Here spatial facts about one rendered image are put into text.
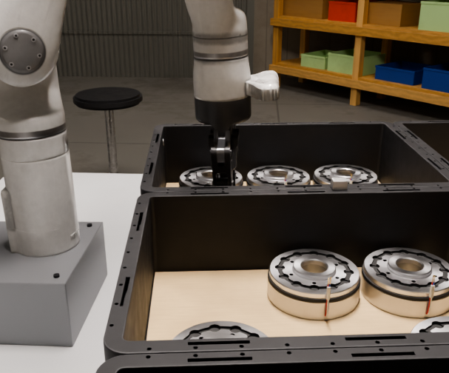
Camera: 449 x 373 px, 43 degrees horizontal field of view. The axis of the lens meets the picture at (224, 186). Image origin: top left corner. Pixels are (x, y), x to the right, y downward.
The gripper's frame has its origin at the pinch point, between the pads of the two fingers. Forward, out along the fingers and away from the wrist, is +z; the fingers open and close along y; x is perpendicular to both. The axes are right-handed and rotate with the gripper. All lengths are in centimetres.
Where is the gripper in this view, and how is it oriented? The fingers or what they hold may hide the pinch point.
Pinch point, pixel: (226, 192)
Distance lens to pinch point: 81.1
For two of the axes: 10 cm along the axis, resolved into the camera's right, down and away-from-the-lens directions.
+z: 0.4, 9.2, 4.0
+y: -0.7, 4.0, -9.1
